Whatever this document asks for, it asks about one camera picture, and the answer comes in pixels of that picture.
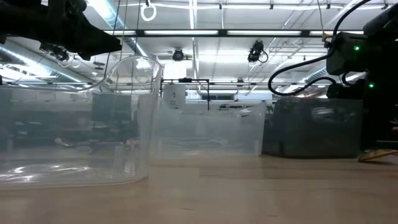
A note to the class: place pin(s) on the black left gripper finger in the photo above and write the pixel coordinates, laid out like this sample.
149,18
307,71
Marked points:
96,49
105,40

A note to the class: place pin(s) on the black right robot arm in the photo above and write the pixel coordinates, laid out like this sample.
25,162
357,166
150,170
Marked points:
382,62

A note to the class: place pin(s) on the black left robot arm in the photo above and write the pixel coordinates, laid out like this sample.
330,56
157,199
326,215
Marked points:
21,18

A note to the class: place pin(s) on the dark grey plastic container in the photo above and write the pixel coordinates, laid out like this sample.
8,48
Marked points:
311,130

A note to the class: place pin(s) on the clear plastic container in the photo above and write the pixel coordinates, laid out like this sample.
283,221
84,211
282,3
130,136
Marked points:
211,133
62,124

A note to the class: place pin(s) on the white sign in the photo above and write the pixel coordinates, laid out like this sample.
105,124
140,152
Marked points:
174,96

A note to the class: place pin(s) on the black ceiling camera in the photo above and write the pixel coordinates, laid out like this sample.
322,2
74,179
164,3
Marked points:
57,53
256,51
178,55

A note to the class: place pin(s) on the silver ventilation duct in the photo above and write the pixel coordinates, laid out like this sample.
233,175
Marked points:
31,60

